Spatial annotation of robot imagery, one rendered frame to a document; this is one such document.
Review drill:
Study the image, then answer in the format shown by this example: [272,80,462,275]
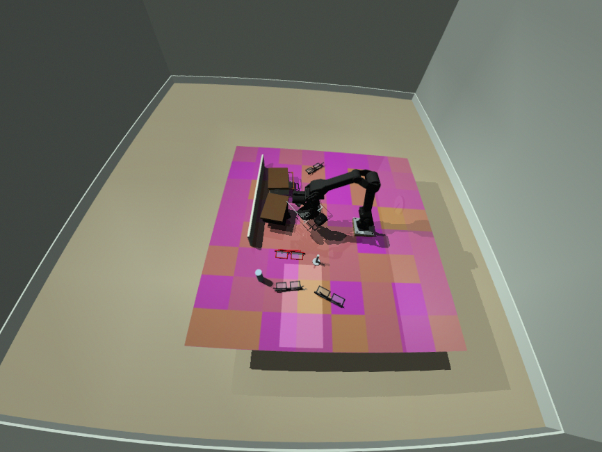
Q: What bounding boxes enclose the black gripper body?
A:
[296,202,327,226]

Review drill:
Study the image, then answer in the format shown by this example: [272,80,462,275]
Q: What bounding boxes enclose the black-framed clear glasses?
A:
[314,285,345,308]

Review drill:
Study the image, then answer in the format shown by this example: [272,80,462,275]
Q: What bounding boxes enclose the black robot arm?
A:
[292,169,381,231]

